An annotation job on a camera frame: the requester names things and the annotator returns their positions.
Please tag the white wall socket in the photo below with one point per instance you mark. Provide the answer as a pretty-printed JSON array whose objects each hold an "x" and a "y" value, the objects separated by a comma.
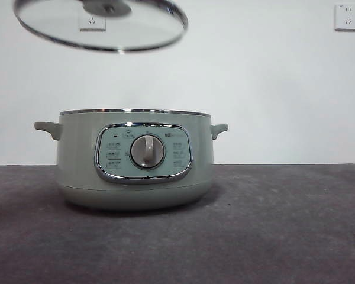
[
  {"x": 347, "y": 17},
  {"x": 93, "y": 23}
]

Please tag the pale green electric pot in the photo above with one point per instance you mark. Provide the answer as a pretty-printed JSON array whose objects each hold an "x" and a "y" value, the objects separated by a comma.
[{"x": 77, "y": 154}]

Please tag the glass lid with green knob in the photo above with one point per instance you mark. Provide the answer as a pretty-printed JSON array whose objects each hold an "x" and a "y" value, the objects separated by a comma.
[{"x": 142, "y": 32}]

